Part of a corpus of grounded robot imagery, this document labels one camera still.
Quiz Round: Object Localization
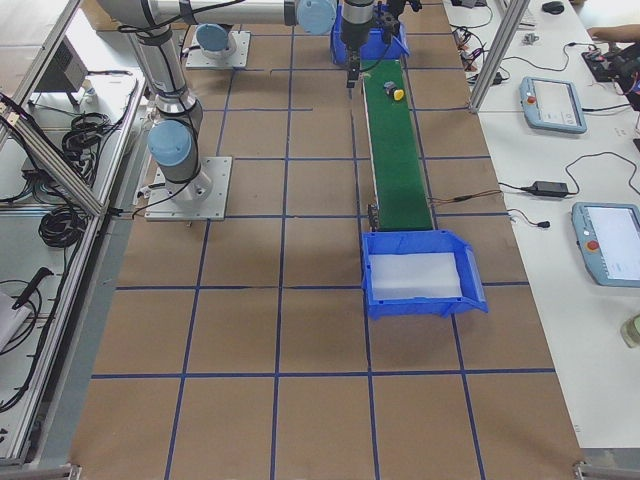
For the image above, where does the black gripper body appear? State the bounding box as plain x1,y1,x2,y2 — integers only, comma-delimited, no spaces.
342,22,370,60

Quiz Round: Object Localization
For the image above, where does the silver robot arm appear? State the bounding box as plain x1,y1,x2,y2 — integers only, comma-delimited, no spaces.
195,23,230,52
99,1,374,139

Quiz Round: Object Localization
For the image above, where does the person hand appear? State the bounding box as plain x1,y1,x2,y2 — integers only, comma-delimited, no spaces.
587,27,618,42

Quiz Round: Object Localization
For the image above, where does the blue left plastic bin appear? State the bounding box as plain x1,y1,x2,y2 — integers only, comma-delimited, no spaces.
330,1,410,66

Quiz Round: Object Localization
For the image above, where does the blue plastic bin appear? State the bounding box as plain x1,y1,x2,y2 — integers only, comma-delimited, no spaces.
362,230,489,319
330,1,410,66

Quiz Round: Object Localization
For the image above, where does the green conveyor belt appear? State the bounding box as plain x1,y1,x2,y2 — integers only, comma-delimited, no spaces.
362,60,433,231

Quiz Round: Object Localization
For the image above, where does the black computer mouse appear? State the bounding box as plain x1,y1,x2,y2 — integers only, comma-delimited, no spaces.
541,0,565,15

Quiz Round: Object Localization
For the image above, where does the grey teach pendant far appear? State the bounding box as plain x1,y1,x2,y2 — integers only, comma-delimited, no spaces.
519,76,587,134

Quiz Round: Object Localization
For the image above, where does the grey teach pendant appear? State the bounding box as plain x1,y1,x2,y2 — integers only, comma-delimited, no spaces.
519,76,587,134
571,202,639,288

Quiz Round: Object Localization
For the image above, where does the white foam pad right bin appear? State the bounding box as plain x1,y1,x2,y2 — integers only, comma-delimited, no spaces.
370,253,462,300

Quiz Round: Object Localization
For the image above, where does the black power adapter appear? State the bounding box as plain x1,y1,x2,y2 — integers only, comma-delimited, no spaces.
531,181,570,198

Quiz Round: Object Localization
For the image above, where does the blue right plastic bin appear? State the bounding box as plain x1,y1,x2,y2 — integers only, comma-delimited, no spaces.
362,230,489,319

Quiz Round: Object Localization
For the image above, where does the grey teach pendant near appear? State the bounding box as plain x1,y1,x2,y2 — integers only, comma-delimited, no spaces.
571,202,639,288

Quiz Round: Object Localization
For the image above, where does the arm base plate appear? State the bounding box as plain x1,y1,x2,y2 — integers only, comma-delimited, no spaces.
185,31,251,70
143,156,232,221

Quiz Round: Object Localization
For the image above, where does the aluminium frame post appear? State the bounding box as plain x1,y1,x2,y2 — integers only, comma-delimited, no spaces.
469,0,529,113

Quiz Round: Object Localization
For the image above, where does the black coiled cable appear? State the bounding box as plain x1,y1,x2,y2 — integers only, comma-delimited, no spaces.
38,205,86,250

